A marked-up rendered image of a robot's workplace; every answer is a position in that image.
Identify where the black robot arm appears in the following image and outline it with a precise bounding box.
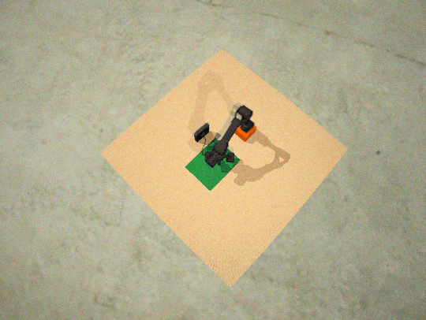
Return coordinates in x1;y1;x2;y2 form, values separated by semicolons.
206;105;255;168

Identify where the green circuit board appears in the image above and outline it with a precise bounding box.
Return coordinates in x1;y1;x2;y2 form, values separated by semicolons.
185;138;240;191

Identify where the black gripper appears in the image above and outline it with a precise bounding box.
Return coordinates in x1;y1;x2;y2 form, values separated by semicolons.
205;151;234;162

